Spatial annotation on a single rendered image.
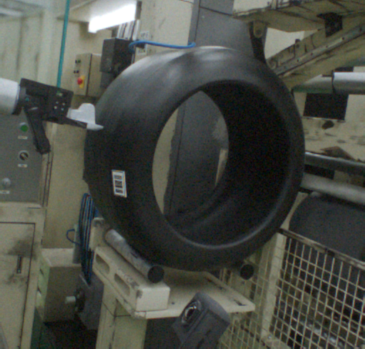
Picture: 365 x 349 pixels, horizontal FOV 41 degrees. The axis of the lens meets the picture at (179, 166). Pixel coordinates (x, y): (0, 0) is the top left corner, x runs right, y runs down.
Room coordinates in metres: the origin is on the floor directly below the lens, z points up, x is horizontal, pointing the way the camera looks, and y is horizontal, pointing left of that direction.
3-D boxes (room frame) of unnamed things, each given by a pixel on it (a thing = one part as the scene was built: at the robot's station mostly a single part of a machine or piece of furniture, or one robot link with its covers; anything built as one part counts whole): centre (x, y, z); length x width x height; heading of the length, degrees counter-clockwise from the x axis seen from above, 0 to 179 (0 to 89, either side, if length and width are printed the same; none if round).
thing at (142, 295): (1.34, 0.10, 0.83); 0.36 x 0.09 x 0.06; 28
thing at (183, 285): (1.41, -0.02, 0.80); 0.37 x 0.36 x 0.02; 118
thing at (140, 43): (1.62, 0.11, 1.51); 0.19 x 0.19 x 0.06; 28
